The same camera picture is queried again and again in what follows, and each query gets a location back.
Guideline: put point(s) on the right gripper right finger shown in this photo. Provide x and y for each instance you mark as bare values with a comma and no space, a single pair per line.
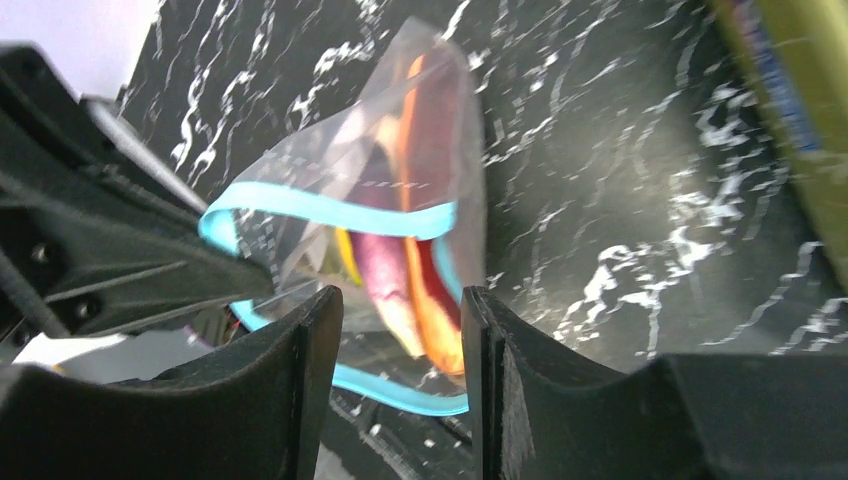
540,410

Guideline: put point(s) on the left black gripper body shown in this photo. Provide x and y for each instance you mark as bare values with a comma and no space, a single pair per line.
31,265

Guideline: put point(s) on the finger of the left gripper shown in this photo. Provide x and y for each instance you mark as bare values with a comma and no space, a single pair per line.
54,155
96,283

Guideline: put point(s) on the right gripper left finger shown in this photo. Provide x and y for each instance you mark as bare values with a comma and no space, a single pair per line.
253,409

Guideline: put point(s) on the yellow toy banana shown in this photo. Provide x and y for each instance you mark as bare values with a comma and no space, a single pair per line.
346,255

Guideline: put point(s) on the clear zip top bag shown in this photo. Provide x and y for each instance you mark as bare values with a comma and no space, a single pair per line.
281,212

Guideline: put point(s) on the purple toy eggplant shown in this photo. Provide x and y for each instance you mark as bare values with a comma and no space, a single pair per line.
380,257

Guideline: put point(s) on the orange toy papaya slice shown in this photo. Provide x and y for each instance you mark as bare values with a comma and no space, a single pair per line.
425,146

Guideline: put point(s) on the olive green plastic basket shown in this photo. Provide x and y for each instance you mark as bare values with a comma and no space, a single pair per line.
793,54

